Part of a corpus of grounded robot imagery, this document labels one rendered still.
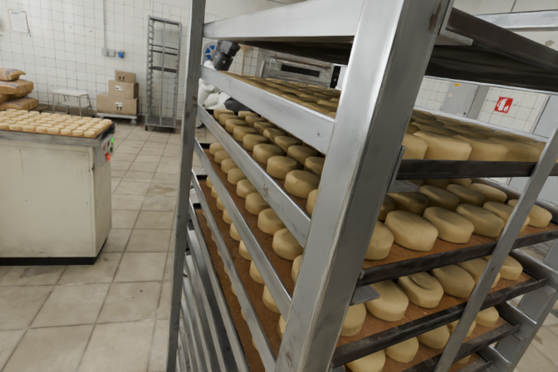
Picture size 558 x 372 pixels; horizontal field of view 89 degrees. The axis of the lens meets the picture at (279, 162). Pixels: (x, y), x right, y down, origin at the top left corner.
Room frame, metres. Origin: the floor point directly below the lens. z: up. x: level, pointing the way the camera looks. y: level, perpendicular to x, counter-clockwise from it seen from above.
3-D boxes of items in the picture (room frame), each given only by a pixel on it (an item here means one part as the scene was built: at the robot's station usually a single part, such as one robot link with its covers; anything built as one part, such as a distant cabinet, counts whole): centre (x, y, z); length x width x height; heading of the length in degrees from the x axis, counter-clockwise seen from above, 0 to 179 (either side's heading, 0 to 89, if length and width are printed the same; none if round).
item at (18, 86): (4.21, 4.21, 0.47); 0.72 x 0.42 x 0.17; 23
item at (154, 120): (5.03, 2.23, 0.93); 0.64 x 0.51 x 1.78; 20
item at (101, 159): (1.67, 1.09, 0.77); 0.24 x 0.04 x 0.14; 17
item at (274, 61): (5.56, -0.10, 1.01); 1.56 x 1.20 x 2.01; 107
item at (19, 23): (4.78, 4.47, 1.37); 0.27 x 0.02 x 0.40; 107
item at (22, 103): (4.25, 4.20, 0.19); 0.72 x 0.42 x 0.15; 22
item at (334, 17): (0.45, 0.07, 1.50); 0.64 x 0.03 x 0.03; 29
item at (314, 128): (0.45, 0.07, 1.41); 0.64 x 0.03 x 0.03; 29
